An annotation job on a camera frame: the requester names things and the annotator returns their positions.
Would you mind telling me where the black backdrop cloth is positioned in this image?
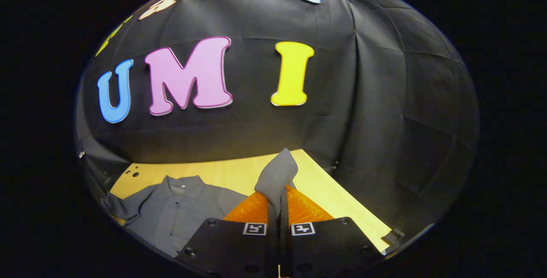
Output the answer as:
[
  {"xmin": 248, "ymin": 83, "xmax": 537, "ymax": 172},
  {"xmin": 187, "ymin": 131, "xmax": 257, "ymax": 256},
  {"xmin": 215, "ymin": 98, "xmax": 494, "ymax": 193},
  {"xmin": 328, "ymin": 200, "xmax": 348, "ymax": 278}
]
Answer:
[{"xmin": 75, "ymin": 0, "xmax": 480, "ymax": 244}]

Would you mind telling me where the grey button shirt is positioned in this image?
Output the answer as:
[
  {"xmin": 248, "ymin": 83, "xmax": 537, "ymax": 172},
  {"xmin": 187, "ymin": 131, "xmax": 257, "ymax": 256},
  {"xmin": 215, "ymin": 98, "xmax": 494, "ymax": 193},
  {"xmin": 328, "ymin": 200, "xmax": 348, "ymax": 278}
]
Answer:
[{"xmin": 100, "ymin": 148, "xmax": 299, "ymax": 258}]

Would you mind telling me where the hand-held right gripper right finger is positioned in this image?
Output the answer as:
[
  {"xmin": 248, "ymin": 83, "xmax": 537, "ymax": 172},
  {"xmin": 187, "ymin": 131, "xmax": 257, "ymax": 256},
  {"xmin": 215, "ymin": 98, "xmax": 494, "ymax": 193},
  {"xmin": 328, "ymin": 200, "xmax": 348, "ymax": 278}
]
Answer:
[{"xmin": 280, "ymin": 184, "xmax": 387, "ymax": 278}]

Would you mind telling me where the black table edge clamp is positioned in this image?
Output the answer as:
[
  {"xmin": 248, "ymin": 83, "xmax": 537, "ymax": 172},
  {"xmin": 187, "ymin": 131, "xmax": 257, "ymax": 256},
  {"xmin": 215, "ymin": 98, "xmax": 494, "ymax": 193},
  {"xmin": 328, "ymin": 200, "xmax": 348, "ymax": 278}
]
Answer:
[{"xmin": 382, "ymin": 228, "xmax": 405, "ymax": 246}]

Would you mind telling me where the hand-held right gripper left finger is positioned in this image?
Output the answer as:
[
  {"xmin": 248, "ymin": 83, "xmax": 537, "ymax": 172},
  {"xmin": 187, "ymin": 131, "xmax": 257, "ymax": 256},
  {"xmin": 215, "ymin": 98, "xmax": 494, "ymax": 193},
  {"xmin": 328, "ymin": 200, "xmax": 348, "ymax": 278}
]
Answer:
[{"xmin": 174, "ymin": 190, "xmax": 282, "ymax": 278}]

